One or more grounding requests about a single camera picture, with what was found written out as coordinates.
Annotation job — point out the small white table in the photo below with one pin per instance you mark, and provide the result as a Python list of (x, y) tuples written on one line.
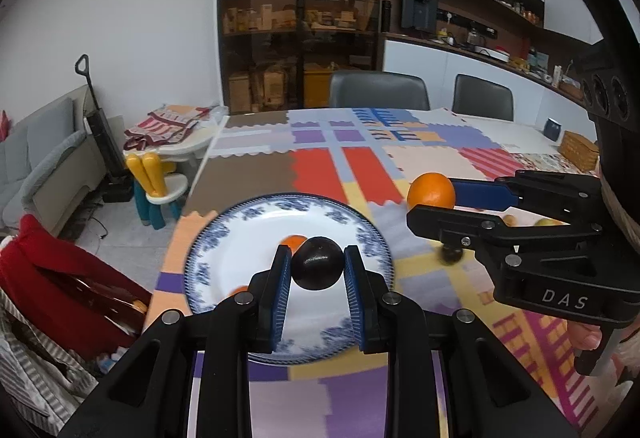
[(192, 143)]

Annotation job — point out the black thermos bottle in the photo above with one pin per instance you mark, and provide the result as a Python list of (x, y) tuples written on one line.
[(386, 15)]

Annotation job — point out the yellow and teal child chair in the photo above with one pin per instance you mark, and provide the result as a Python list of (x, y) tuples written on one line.
[(155, 188)]

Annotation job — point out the small dark speaker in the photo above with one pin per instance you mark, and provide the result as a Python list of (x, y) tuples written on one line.
[(551, 129)]

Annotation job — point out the person's right hand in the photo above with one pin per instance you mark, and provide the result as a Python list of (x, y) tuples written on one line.
[(586, 337)]

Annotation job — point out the grey dining chair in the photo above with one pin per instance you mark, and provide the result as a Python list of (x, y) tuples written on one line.
[(377, 90), (482, 95)]

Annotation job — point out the blue and white plate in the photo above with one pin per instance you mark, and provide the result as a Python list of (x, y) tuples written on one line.
[(240, 243)]

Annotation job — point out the colourful patchwork tablecloth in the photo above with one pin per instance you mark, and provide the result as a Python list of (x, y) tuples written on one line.
[(320, 168)]

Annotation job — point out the large orange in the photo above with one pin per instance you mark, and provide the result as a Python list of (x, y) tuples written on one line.
[(430, 190)]

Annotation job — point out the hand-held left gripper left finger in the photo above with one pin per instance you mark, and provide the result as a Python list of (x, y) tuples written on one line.
[(281, 298)]

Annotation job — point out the small tangerine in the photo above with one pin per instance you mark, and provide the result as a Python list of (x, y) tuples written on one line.
[(295, 243), (241, 291)]

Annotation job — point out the grey sofa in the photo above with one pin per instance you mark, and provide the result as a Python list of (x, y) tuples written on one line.
[(45, 148)]

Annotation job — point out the floral patterned cloth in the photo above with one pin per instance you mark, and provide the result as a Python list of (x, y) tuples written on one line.
[(545, 163)]

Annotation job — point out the red striped cloth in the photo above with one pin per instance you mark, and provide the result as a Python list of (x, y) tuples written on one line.
[(165, 125)]

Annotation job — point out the wicker basket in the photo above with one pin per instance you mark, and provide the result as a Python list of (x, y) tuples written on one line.
[(577, 150)]

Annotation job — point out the glass kettle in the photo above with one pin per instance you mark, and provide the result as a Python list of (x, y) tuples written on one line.
[(476, 38)]

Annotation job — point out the black upright vacuum cleaner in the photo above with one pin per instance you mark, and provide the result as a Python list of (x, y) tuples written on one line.
[(102, 138)]

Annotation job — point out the grey striped cloth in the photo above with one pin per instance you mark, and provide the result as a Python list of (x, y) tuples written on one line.
[(35, 378)]

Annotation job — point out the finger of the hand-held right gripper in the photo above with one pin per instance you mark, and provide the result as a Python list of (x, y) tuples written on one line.
[(482, 195), (440, 223)]

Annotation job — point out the black water dispenser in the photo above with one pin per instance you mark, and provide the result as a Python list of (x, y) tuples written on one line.
[(419, 5)]

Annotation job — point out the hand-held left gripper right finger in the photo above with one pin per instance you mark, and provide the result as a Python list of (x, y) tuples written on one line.
[(352, 298)]

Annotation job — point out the dark glass door cabinet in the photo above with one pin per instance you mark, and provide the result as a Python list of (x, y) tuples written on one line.
[(300, 18)]

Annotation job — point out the small brown fruit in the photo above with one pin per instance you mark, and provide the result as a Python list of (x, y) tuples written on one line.
[(510, 220)]

